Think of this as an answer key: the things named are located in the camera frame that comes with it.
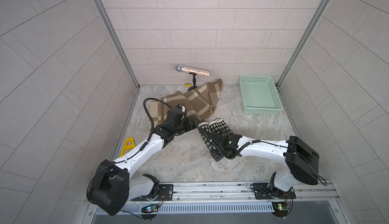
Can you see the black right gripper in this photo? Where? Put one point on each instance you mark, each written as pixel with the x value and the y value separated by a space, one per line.
pixel 216 157

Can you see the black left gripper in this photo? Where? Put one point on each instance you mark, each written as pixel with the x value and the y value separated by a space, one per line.
pixel 191 125

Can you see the black white houndstooth scarf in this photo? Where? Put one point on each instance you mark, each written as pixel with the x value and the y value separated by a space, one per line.
pixel 217 125

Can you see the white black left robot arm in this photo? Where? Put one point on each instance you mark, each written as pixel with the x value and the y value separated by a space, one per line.
pixel 112 185

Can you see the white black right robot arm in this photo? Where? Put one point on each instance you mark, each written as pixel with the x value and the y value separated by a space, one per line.
pixel 301 160

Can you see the mint green plastic basket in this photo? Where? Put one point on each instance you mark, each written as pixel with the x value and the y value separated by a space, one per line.
pixel 259 95

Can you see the brown beige plaid blanket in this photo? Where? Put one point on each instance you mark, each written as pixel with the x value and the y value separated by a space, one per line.
pixel 200 102

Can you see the black microphone stand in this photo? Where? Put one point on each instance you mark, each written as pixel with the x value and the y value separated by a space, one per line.
pixel 194 80

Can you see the glitter microphone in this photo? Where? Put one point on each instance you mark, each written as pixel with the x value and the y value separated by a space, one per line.
pixel 188 70

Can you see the yellow plastic tool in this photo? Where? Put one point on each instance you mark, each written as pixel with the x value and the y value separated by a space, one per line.
pixel 128 146

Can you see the right green circuit board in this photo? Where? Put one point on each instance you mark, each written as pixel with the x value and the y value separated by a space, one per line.
pixel 281 209

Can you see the green circuit board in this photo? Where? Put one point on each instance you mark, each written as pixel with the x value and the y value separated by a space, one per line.
pixel 281 209
pixel 150 209

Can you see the left green circuit board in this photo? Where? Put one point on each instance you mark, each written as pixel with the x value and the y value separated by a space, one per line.
pixel 150 209

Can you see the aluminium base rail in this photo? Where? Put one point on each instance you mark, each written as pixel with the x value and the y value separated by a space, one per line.
pixel 225 197

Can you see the aluminium corner post right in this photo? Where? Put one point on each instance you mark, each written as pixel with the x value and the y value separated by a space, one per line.
pixel 307 34

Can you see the aluminium corner post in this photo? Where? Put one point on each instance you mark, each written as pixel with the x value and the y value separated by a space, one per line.
pixel 307 34
pixel 115 40

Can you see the aluminium corner post left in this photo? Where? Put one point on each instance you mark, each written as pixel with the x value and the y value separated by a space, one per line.
pixel 115 40

